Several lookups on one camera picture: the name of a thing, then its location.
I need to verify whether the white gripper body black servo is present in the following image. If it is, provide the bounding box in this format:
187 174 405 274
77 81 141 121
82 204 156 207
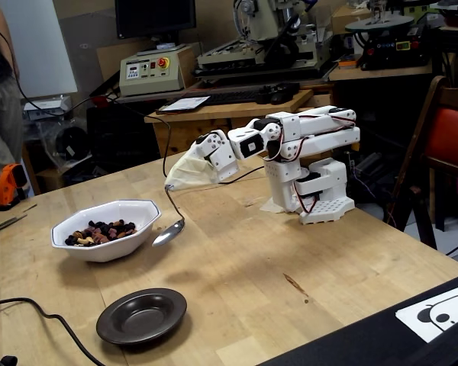
194 129 240 182

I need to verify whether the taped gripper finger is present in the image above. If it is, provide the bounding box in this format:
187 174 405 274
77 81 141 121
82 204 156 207
165 149 213 186
171 165 221 191

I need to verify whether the metal spoon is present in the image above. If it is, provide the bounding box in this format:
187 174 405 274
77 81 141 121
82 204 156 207
151 184 187 248

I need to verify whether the white octagonal bowl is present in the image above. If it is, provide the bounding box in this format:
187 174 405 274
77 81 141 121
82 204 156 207
50 199 163 263

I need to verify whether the brown plate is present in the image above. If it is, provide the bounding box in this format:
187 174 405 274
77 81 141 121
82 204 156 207
95 287 188 346

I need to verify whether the beige masking tape wrap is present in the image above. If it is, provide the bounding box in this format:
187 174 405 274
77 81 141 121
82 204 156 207
164 151 219 191

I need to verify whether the wooden workbench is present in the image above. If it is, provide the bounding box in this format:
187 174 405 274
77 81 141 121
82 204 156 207
144 88 335 169

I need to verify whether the white paper sheet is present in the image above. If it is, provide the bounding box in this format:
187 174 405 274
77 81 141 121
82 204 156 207
155 95 211 115

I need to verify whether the translucent tape sheet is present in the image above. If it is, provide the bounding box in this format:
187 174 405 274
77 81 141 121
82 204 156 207
259 196 291 214

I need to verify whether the black tool on bench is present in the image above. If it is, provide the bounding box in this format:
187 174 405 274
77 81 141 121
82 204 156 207
256 82 302 106

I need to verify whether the beige control box red button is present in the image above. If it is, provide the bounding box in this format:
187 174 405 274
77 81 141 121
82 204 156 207
118 43 196 98

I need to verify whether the trail mix pile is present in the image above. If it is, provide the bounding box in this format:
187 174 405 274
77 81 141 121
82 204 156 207
63 219 138 248

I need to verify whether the black disc in plastic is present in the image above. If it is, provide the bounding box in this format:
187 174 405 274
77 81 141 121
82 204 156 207
54 125 92 163

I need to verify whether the beige milling machine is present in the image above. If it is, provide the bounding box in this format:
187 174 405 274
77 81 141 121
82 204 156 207
196 0 339 77

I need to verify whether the black monitor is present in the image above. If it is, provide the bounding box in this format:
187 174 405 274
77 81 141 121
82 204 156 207
114 0 198 40

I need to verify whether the small white box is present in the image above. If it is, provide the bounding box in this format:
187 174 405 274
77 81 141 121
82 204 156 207
22 95 73 122

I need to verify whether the wooden side bench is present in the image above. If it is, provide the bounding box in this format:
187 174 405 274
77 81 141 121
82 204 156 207
327 63 436 83

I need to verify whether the orange black hand tool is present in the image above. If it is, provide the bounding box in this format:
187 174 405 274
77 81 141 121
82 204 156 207
0 162 28 212

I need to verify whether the cardboard box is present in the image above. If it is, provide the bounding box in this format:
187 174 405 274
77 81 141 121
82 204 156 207
331 3 373 36

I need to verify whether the white board panel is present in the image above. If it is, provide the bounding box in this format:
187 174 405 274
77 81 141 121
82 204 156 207
0 0 79 99

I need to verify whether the person in khaki trousers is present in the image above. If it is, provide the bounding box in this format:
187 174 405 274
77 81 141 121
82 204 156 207
0 0 26 180

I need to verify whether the black scroll saw machine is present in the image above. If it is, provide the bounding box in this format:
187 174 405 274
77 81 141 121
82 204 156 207
345 13 434 72

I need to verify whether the wooden chair red cushion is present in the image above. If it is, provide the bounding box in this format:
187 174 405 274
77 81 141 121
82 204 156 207
383 75 458 251

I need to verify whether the white panda sticker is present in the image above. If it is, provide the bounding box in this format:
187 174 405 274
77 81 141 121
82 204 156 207
395 281 458 344

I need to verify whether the thin black cable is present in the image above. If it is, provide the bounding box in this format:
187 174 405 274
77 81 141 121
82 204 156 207
0 21 266 186

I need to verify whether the thick black cable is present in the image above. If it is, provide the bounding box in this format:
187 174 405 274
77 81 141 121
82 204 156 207
0 297 106 366

